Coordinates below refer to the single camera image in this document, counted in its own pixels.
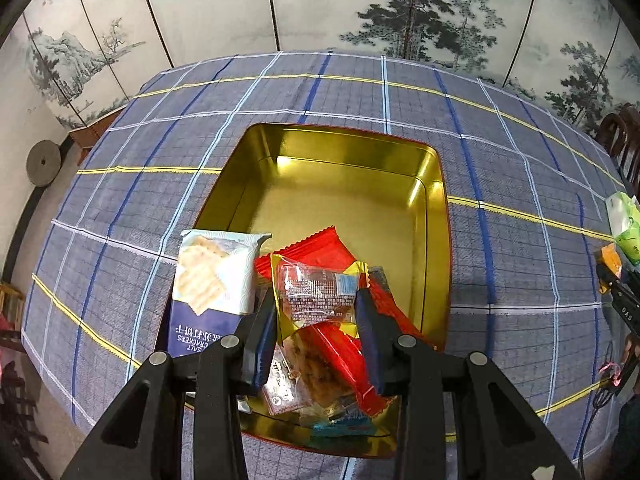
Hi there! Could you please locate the round grey stone disc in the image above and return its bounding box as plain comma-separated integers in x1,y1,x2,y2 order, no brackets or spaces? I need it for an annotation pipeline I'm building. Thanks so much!
25,140,62,188

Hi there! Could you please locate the orange snack packet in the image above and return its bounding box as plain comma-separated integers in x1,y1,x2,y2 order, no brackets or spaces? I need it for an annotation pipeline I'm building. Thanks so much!
594,243,623,295

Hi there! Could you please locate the painted folding screen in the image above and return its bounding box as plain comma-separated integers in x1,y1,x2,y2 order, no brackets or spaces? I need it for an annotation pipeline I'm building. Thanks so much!
1,0,639,140

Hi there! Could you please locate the dark wooden chair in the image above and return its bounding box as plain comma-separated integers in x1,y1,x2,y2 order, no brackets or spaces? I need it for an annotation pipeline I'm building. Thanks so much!
596,103,640,198

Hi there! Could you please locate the green tissue pack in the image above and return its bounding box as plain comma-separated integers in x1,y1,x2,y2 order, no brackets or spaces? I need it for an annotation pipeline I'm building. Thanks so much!
605,192,640,266

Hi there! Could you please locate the red snack packet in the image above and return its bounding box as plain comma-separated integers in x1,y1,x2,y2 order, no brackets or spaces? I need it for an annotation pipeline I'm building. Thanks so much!
255,226,420,417

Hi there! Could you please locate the small blue candy packet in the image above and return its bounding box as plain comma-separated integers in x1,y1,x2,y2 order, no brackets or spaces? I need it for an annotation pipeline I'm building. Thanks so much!
311,411,376,438

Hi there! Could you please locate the clear peanut candy packet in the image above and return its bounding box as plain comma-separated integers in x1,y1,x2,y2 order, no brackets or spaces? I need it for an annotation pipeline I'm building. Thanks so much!
262,346,312,416

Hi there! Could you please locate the blue soda crackers pack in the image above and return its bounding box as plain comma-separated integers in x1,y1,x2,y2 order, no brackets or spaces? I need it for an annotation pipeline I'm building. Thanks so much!
167,229,271,358

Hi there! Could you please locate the gold and maroon toffee tin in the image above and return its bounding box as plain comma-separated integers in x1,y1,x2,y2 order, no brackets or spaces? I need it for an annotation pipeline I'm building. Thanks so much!
188,122,454,460

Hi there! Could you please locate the dark wooden side furniture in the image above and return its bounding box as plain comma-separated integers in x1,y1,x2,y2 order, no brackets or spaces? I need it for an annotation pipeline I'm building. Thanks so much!
68,105,125,165

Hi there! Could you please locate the black cable with red clip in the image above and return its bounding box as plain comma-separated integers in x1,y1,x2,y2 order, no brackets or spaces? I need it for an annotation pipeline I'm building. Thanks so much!
577,339,626,480

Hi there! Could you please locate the blue plaid tablecloth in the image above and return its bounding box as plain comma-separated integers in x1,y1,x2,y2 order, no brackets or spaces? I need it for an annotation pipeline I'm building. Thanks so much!
23,52,622,458

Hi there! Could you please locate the yellow-edged clear snack packet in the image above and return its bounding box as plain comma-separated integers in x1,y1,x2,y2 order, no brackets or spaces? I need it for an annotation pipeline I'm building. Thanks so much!
270,255,369,344

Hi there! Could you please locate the clear orange cracker snack bag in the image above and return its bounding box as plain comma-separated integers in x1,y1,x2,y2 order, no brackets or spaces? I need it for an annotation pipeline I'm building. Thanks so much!
283,330,352,408

